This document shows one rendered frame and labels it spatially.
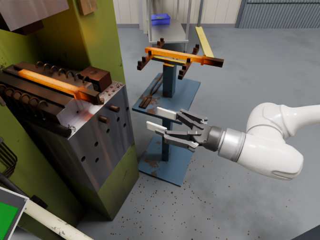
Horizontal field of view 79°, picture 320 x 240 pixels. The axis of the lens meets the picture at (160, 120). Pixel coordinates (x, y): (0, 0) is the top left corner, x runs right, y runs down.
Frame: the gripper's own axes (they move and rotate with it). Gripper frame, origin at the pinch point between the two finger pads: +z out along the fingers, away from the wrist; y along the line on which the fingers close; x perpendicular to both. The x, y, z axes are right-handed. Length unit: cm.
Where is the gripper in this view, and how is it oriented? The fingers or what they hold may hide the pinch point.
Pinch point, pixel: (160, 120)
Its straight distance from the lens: 64.4
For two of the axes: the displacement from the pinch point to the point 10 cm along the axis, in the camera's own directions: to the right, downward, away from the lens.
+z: -9.0, -3.1, 3.0
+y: 4.3, -6.5, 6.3
